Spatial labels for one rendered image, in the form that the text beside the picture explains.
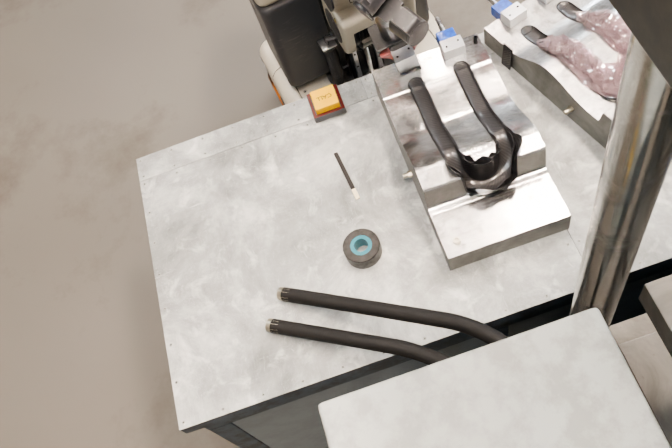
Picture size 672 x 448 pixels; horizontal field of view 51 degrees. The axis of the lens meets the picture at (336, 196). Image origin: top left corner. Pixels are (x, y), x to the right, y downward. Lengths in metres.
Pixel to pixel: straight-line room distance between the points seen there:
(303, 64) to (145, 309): 1.01
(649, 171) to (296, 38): 1.72
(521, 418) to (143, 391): 1.91
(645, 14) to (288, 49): 1.92
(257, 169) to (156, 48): 1.64
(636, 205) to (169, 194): 1.23
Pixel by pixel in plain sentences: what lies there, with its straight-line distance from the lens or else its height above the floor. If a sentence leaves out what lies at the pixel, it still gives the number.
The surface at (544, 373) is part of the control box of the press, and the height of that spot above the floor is 1.47.
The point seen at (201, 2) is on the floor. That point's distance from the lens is 3.37.
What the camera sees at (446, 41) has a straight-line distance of 1.68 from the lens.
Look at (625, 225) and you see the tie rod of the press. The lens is 0.82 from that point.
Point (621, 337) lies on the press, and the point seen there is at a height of 0.79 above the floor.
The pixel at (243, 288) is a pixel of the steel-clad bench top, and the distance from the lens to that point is 1.58.
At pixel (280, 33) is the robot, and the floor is 0.58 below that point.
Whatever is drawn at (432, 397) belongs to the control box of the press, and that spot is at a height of 1.47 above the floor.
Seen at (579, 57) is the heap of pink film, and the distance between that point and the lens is 1.64.
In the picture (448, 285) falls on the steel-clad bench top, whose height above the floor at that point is 0.80.
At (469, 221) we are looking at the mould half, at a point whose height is 0.86.
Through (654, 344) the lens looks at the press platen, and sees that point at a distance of 1.22.
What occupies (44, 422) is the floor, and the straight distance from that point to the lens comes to 2.67.
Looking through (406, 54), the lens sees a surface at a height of 0.94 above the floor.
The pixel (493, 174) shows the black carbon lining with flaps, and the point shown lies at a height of 0.88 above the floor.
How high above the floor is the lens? 2.18
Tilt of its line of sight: 58 degrees down
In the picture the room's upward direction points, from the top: 23 degrees counter-clockwise
